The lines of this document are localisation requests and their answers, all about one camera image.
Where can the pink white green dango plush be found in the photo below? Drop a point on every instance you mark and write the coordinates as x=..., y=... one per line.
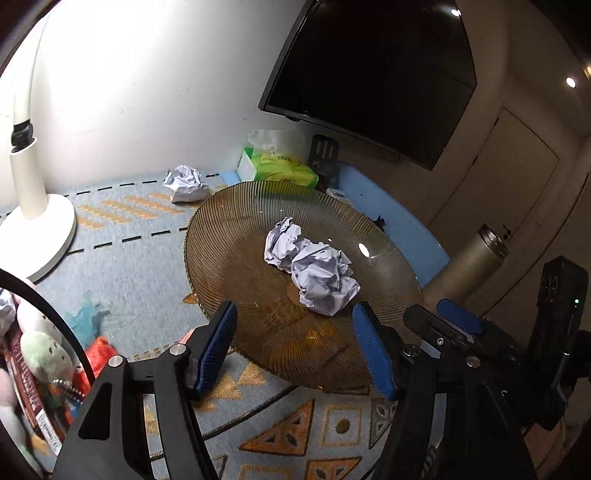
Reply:
x=46, y=355

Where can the green tissue pack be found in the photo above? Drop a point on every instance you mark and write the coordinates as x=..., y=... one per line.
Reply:
x=277, y=166

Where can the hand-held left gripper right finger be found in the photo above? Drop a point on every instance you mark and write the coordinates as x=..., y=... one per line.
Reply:
x=373, y=350

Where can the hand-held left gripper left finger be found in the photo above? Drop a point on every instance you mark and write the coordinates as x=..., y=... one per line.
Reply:
x=216, y=344

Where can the black wall television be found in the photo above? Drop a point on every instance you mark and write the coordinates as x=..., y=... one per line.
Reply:
x=369, y=69

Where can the white desk lamp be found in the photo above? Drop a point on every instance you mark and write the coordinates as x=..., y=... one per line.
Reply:
x=27, y=184

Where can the ceiling spot light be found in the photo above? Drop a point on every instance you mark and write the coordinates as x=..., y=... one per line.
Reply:
x=571, y=82
x=455, y=13

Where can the long maroon box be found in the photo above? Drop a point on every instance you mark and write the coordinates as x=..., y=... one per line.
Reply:
x=27, y=406

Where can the red orange bird plush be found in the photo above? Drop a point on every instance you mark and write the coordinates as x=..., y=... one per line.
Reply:
x=99, y=357

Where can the black plastic stand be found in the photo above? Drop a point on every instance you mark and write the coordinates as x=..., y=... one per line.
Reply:
x=324, y=152

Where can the beige door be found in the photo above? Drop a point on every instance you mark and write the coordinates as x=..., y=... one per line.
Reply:
x=498, y=194

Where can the gold thermos bottle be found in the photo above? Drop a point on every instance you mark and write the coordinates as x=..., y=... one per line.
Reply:
x=461, y=263

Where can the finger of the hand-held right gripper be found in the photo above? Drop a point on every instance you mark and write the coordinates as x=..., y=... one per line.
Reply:
x=431, y=330
x=459, y=316

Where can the small white device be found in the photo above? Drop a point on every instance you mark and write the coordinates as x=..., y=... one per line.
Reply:
x=339, y=194

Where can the blue patterned woven mat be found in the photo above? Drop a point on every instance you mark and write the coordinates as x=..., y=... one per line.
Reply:
x=138, y=258

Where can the person's right forearm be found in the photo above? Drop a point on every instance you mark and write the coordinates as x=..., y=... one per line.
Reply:
x=547, y=445

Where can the brown ribbed glass plate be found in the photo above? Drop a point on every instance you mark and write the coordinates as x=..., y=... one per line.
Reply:
x=240, y=277

